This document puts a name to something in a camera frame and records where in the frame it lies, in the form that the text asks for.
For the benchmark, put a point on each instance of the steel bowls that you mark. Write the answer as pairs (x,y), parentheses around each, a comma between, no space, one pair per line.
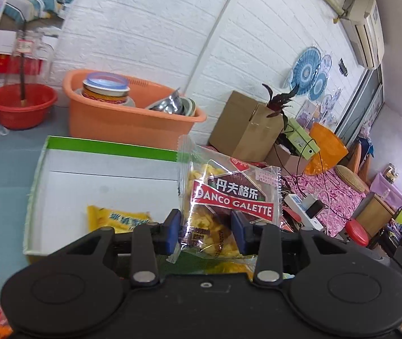
(175,104)

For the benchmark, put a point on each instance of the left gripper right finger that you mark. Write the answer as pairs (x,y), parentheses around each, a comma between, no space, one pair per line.
(263,240)

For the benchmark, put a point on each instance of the blue lidded round container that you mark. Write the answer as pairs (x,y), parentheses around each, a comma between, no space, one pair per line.
(106,87)

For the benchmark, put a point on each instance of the Danco Galette snack packet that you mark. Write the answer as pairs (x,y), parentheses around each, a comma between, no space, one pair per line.
(212,186)

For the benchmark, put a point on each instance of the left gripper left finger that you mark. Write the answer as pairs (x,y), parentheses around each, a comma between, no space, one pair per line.
(149,240)

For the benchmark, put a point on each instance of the blue round wall fan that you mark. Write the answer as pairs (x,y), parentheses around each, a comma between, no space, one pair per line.
(305,71)

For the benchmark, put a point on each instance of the dark purple plant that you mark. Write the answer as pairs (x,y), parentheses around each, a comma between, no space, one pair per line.
(277,103)

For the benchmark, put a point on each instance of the orange plastic basin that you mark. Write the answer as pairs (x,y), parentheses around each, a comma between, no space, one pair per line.
(129,125)

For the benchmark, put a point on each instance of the white air conditioner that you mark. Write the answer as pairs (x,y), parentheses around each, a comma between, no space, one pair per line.
(362,23)

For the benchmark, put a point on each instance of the green white cardboard box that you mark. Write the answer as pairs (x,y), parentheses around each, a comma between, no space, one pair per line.
(74,173)

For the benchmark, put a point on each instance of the clear glass pitcher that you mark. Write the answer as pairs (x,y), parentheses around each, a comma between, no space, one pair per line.
(29,63)

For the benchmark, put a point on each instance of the brown cardboard box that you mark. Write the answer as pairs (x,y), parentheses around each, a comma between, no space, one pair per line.
(246,129)

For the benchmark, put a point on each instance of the white power strip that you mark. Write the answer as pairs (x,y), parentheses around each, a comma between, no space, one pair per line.
(297,205)

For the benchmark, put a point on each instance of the orange plastic bag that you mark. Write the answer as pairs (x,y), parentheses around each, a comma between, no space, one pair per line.
(332,150)

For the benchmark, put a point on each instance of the red plastic basket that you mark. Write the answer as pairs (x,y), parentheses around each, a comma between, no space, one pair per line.
(20,114)

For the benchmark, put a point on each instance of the red round stool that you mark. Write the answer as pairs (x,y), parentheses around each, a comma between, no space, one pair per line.
(357,233)

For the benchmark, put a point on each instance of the green shoe box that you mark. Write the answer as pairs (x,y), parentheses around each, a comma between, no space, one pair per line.
(304,144)

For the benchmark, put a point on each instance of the yellow snack packet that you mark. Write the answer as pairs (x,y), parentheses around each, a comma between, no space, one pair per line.
(120,221)

